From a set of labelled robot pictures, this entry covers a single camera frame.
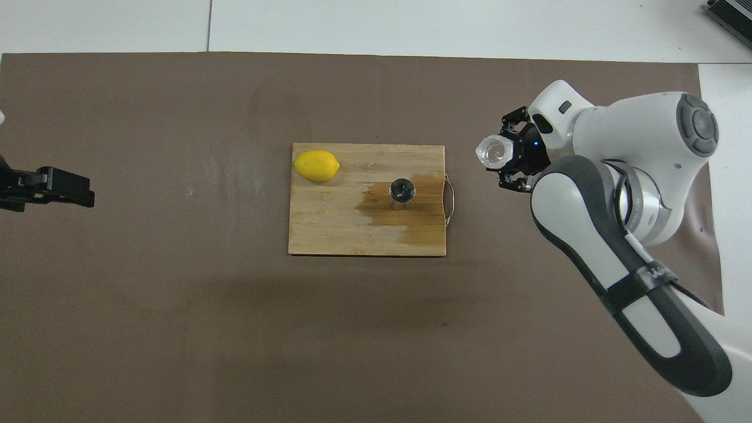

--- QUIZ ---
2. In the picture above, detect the steel double jigger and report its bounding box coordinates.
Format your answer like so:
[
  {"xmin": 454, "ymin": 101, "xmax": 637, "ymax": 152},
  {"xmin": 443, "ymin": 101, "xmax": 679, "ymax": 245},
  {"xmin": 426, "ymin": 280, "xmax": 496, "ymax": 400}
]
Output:
[{"xmin": 390, "ymin": 178, "xmax": 417, "ymax": 211}]

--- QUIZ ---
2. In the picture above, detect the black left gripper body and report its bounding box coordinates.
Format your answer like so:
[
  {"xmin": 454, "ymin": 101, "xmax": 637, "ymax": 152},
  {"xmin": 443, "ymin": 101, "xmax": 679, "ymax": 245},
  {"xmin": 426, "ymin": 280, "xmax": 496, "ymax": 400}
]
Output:
[{"xmin": 0, "ymin": 156, "xmax": 37, "ymax": 212}]

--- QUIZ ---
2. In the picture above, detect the wooden cutting board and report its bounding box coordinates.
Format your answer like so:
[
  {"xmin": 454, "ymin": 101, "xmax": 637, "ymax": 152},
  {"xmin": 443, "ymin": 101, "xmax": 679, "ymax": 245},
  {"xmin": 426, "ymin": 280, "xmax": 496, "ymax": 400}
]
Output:
[{"xmin": 288, "ymin": 143, "xmax": 456, "ymax": 257}]

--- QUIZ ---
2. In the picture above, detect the brown paper table mat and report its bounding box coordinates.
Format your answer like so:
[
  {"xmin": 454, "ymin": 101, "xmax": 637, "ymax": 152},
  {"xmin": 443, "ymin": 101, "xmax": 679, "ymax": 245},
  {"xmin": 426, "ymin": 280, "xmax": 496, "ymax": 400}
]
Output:
[{"xmin": 0, "ymin": 52, "xmax": 738, "ymax": 423}]

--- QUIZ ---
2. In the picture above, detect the clear faceted glass cup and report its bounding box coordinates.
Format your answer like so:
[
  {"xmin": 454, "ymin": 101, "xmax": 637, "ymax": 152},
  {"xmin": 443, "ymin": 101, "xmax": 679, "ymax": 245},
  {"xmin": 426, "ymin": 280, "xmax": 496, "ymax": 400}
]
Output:
[{"xmin": 475, "ymin": 134, "xmax": 516, "ymax": 171}]

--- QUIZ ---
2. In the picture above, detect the yellow lemon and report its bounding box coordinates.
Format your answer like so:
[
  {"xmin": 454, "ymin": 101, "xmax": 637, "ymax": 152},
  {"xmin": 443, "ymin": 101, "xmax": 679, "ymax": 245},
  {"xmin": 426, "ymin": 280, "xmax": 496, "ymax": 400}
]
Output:
[{"xmin": 293, "ymin": 150, "xmax": 341, "ymax": 182}]

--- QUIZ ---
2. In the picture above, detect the grey metal device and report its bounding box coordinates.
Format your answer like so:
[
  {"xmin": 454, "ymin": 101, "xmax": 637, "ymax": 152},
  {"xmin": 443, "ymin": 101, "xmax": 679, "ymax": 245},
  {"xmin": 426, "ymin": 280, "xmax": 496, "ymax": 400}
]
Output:
[{"xmin": 704, "ymin": 0, "xmax": 752, "ymax": 43}]

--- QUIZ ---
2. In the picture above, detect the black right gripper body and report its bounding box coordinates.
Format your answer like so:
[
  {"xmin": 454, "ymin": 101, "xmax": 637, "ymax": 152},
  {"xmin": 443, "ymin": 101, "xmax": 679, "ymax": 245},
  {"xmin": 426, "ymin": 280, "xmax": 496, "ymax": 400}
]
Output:
[{"xmin": 517, "ymin": 123, "xmax": 550, "ymax": 177}]

